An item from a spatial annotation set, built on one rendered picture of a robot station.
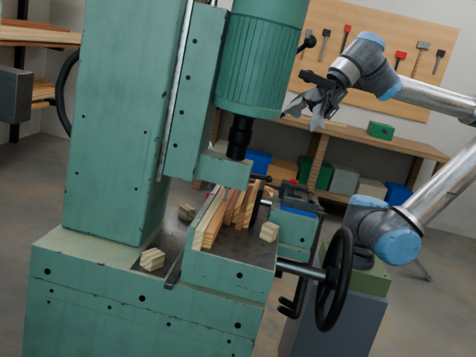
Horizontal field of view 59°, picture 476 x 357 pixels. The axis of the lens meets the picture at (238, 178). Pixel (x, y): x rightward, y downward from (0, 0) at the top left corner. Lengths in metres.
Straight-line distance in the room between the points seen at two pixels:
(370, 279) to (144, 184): 1.04
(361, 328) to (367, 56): 1.05
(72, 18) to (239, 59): 3.88
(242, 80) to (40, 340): 0.83
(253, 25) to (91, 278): 0.70
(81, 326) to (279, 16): 0.88
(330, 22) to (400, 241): 3.07
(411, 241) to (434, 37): 3.18
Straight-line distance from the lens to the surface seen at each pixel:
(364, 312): 1.80
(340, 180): 4.08
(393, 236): 1.55
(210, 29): 1.02
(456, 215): 5.00
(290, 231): 1.16
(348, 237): 1.14
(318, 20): 4.33
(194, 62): 1.03
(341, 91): 1.34
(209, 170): 1.09
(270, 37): 0.99
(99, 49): 1.06
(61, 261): 1.11
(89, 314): 1.14
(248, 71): 0.99
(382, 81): 1.39
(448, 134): 4.72
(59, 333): 1.22
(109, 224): 1.14
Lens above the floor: 1.35
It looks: 17 degrees down
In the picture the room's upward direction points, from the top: 13 degrees clockwise
